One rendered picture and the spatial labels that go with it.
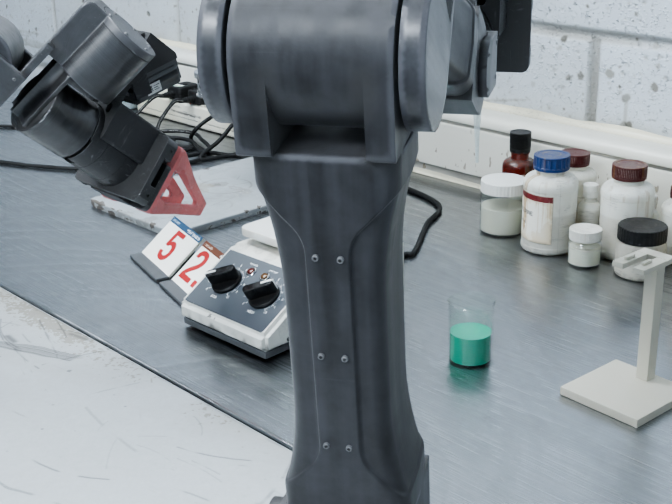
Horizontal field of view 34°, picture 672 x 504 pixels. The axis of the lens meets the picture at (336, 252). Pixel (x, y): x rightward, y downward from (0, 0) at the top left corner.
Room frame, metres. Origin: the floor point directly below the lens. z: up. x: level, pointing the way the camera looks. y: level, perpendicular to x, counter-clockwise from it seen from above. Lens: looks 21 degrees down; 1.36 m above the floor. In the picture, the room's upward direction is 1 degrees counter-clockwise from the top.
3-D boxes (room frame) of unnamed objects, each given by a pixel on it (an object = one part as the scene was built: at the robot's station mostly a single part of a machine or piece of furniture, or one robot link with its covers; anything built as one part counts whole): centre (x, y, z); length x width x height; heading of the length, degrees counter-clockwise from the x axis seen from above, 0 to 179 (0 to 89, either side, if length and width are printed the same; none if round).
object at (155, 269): (1.19, 0.20, 0.92); 0.09 x 0.06 x 0.04; 28
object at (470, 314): (0.93, -0.12, 0.93); 0.04 x 0.04 x 0.06
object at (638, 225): (1.13, -0.34, 0.93); 0.05 x 0.05 x 0.06
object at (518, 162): (1.34, -0.24, 0.95); 0.04 x 0.04 x 0.11
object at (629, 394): (0.85, -0.25, 0.96); 0.08 x 0.08 x 0.13; 40
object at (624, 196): (1.19, -0.33, 0.95); 0.06 x 0.06 x 0.11
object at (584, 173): (1.28, -0.29, 0.95); 0.06 x 0.06 x 0.10
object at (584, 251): (1.16, -0.28, 0.92); 0.04 x 0.04 x 0.04
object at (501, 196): (1.28, -0.21, 0.93); 0.06 x 0.06 x 0.07
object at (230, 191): (1.44, 0.16, 0.91); 0.30 x 0.20 x 0.01; 133
